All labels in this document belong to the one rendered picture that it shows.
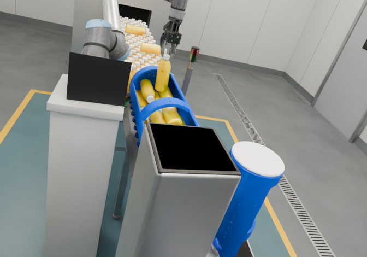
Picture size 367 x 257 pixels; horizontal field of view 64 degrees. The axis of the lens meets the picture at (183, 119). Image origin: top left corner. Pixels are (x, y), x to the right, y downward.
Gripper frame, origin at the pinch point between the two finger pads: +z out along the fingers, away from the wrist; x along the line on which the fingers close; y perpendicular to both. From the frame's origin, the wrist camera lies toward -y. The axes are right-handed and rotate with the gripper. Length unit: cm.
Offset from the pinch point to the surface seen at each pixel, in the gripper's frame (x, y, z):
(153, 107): -10.1, 34.4, 14.2
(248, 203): 42, 59, 50
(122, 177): -9, -7, 93
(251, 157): 42, 46, 31
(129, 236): -37, 134, -27
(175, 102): -0.6, 34.2, 10.7
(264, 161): 48, 49, 31
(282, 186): 168, -45, 134
